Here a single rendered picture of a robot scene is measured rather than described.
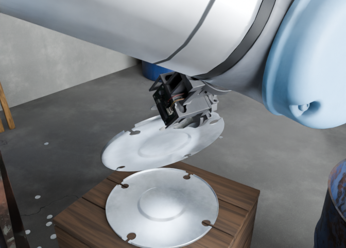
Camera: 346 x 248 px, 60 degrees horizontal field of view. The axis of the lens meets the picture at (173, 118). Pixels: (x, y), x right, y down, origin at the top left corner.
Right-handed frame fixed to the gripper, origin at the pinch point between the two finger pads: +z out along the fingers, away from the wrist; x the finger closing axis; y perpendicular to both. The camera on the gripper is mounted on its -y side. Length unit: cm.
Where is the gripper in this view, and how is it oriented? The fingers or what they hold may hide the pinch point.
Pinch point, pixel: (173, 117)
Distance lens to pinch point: 58.7
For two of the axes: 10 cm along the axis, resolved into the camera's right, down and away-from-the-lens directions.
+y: -8.3, 2.5, -5.0
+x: 3.9, 9.0, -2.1
